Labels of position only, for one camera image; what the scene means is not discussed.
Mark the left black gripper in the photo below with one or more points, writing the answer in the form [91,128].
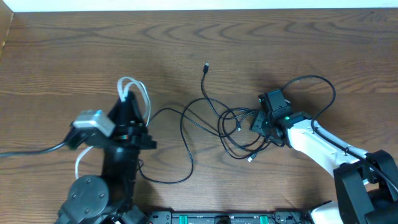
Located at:
[134,135]

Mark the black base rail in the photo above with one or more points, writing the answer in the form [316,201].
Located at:
[278,217]

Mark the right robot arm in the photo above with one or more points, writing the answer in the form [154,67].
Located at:
[365,182]

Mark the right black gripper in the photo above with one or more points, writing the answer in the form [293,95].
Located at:
[257,122]

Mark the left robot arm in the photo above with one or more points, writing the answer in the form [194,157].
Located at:
[104,198]

